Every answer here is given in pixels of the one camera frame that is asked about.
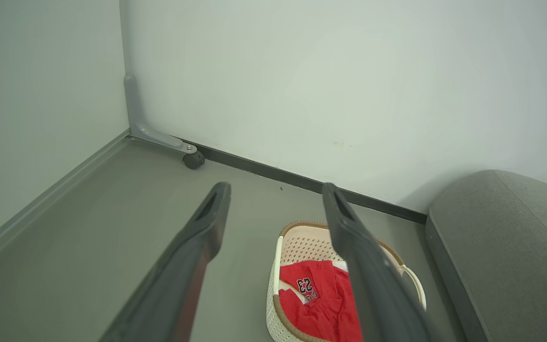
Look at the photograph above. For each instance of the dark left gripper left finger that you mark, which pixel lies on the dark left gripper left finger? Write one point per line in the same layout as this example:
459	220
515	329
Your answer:
178	280

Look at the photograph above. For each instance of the grey fabric sofa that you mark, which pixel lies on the grey fabric sofa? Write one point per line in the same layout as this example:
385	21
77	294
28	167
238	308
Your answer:
506	256

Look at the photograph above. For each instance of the black baseboard strip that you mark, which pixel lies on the black baseboard strip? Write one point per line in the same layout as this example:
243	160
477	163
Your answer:
302	180

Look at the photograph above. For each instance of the red Bulls basketball jersey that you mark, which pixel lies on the red Bulls basketball jersey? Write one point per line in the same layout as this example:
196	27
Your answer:
330	308

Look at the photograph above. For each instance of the grey metal partition leg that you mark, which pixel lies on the grey metal partition leg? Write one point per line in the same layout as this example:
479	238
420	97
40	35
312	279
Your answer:
136	114

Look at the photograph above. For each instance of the black caster wheel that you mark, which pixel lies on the black caster wheel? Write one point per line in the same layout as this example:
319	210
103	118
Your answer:
193	160

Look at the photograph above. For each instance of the white perforated laundry basket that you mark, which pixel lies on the white perforated laundry basket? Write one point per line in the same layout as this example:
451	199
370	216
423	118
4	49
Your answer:
297	242

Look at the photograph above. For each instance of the grey baseboard strip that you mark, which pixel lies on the grey baseboard strip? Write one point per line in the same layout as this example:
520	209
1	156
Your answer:
41	204

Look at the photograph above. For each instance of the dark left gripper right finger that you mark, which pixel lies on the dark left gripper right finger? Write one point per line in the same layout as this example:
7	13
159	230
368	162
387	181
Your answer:
373	285

